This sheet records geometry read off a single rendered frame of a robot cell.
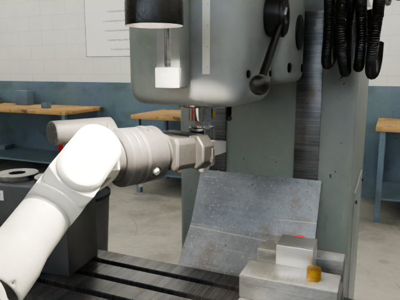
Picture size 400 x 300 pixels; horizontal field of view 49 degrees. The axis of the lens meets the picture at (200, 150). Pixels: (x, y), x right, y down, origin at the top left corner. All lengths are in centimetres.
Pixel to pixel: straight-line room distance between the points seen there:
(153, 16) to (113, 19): 544
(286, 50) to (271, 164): 38
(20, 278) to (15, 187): 50
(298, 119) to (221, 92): 46
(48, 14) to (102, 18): 90
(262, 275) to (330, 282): 10
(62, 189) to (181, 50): 26
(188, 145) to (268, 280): 24
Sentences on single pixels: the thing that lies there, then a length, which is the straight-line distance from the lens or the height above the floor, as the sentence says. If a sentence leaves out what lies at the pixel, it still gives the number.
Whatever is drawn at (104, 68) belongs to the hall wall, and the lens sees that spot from 603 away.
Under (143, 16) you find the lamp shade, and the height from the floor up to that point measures 143.
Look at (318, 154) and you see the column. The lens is 110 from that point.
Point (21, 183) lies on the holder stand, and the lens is 102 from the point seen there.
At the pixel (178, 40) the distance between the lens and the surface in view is 64.
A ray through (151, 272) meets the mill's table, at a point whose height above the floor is 93.
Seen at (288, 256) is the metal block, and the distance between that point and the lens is 75.
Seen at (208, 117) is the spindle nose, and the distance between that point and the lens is 74.
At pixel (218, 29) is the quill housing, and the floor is 142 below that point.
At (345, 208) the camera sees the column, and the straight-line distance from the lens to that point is 112.
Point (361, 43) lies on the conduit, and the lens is 90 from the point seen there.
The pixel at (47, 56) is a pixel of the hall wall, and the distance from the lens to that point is 664.
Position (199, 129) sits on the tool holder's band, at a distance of 75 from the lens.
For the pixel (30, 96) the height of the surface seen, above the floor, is 100.
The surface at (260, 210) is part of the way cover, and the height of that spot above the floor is 102.
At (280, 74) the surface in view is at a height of 136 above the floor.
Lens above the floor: 137
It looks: 10 degrees down
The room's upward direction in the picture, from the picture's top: straight up
